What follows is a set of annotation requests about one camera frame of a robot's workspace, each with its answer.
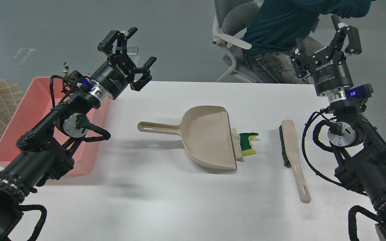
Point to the green yellow sponge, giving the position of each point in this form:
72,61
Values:
246,143

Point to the beige hand brush black bristles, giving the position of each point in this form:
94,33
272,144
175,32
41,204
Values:
291,158

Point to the pink plastic bin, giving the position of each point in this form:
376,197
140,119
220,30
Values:
35,104

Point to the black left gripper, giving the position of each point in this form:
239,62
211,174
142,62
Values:
118,71

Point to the person in teal shirt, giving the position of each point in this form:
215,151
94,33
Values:
276,27

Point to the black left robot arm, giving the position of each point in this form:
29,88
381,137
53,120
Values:
46,151

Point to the beige plastic dustpan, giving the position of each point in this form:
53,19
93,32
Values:
206,135

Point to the grey white office chair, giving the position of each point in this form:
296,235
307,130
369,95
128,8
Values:
233,18

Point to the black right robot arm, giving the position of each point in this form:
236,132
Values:
359,149

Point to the white bread slice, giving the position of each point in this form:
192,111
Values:
236,140

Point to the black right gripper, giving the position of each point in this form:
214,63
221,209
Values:
328,66

